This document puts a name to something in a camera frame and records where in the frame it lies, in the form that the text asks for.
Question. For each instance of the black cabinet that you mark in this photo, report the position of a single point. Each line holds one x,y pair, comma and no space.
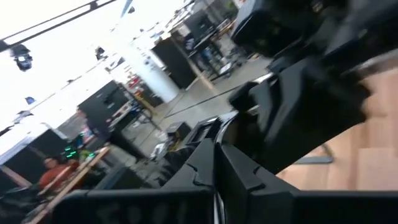
174,62
102,99

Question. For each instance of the person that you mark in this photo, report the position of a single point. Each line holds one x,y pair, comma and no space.
54,177

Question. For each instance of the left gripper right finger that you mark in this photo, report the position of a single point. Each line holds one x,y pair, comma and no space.
248,202

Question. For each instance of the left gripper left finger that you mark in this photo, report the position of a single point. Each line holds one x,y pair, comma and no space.
186,199

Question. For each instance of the white column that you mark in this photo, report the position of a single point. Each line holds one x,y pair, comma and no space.
155,81

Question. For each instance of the black ceiling spotlight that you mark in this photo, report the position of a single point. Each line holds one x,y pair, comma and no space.
100,53
22,60

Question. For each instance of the background wooden table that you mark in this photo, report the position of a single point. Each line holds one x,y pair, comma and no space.
77,177

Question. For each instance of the black aluminium rig frame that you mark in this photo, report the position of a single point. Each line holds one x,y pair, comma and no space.
93,5

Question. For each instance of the black partition wall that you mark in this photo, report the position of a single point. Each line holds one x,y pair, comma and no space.
31,155

